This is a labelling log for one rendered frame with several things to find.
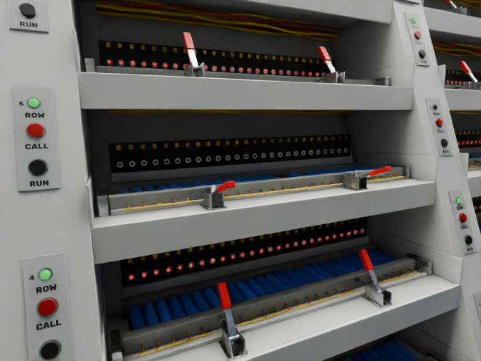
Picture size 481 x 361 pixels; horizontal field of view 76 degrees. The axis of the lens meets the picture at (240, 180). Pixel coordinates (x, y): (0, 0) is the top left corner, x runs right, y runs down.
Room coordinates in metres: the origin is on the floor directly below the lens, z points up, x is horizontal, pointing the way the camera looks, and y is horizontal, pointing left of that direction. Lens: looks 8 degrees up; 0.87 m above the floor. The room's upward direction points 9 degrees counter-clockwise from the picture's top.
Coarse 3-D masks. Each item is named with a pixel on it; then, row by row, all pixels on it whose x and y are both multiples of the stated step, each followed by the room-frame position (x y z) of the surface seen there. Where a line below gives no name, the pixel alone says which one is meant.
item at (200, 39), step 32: (96, 32) 0.56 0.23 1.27; (128, 32) 0.58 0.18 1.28; (160, 32) 0.61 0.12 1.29; (192, 32) 0.63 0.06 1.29; (224, 32) 0.67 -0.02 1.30; (96, 64) 0.55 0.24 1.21; (448, 64) 0.98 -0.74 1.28; (480, 64) 1.06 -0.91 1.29; (96, 128) 0.55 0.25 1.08; (128, 128) 0.57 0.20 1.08; (160, 128) 0.60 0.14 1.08; (192, 128) 0.62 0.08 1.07; (224, 128) 0.65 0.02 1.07; (256, 128) 0.68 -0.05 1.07; (288, 128) 0.72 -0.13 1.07; (320, 128) 0.75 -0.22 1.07; (480, 128) 1.02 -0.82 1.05; (96, 160) 0.55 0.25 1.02; (352, 160) 0.79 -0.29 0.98; (96, 192) 0.55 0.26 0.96
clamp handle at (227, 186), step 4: (224, 184) 0.38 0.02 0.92; (228, 184) 0.37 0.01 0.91; (232, 184) 0.38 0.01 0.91; (212, 188) 0.43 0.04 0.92; (220, 188) 0.39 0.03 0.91; (224, 188) 0.38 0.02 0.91; (228, 188) 0.38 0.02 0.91; (232, 188) 0.38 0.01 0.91; (212, 192) 0.44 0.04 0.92; (216, 192) 0.41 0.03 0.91; (220, 192) 0.40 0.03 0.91; (224, 192) 0.40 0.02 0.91
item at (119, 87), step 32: (128, 64) 0.55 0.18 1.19; (160, 64) 0.57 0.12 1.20; (192, 64) 0.42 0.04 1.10; (224, 64) 0.62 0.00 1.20; (256, 64) 0.65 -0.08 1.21; (288, 64) 0.69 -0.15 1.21; (320, 64) 0.72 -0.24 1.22; (96, 96) 0.38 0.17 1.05; (128, 96) 0.39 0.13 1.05; (160, 96) 0.41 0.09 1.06; (192, 96) 0.43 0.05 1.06; (224, 96) 0.45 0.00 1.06; (256, 96) 0.47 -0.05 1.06; (288, 96) 0.49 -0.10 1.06; (320, 96) 0.52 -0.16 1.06; (352, 96) 0.55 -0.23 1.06; (384, 96) 0.58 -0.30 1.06
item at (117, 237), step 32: (288, 160) 0.68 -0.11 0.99; (320, 160) 0.71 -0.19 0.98; (384, 160) 0.70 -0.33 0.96; (416, 160) 0.63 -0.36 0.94; (320, 192) 0.53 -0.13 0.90; (352, 192) 0.53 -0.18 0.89; (384, 192) 0.55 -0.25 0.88; (416, 192) 0.59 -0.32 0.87; (96, 224) 0.37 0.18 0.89; (128, 224) 0.38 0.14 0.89; (160, 224) 0.39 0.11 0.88; (192, 224) 0.41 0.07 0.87; (224, 224) 0.43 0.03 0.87; (256, 224) 0.46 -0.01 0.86; (288, 224) 0.48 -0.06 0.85; (320, 224) 0.51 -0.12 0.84; (96, 256) 0.37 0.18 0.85; (128, 256) 0.39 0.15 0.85
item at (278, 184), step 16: (304, 176) 0.55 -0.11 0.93; (320, 176) 0.55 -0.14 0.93; (336, 176) 0.57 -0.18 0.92; (384, 176) 0.62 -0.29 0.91; (400, 176) 0.62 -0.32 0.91; (144, 192) 0.44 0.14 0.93; (160, 192) 0.44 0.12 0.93; (176, 192) 0.45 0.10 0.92; (192, 192) 0.46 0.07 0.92; (240, 192) 0.49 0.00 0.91; (256, 192) 0.51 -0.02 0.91; (272, 192) 0.50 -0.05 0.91; (112, 208) 0.42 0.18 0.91; (128, 208) 0.41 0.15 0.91
